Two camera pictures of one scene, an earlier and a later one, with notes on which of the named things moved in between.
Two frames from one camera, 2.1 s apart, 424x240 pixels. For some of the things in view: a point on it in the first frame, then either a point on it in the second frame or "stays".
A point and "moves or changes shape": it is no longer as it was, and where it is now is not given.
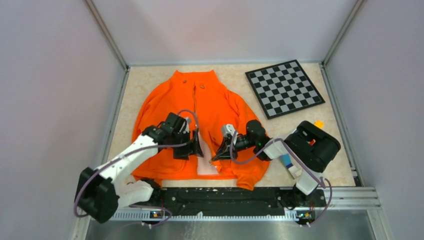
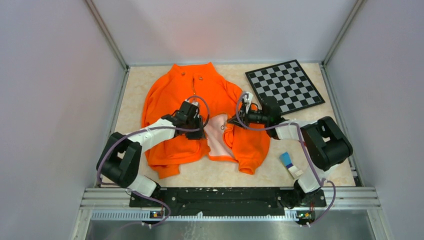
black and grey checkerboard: [283, 88] stays
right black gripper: [223, 152] → [245, 114]
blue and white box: [294, 171] stays
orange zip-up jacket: [201, 97] moves or changes shape
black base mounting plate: [229, 201] stays
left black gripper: [183, 154] → [198, 135]
